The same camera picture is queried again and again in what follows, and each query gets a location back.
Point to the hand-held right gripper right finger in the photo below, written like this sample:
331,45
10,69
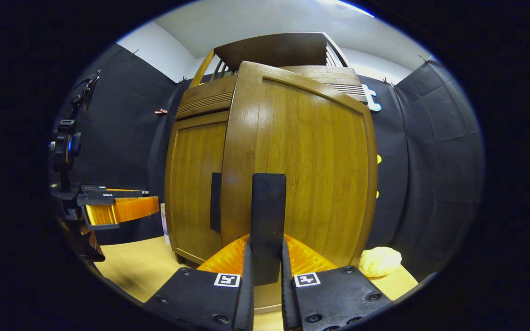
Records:
288,299

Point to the wooden cabinet door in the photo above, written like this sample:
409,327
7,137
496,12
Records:
196,184
311,161

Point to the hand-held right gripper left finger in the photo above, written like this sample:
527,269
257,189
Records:
248,299

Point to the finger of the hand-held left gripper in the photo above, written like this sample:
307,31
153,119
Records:
127,211
118,193

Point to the wooden double-door shoe cabinet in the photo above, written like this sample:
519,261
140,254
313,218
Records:
274,48

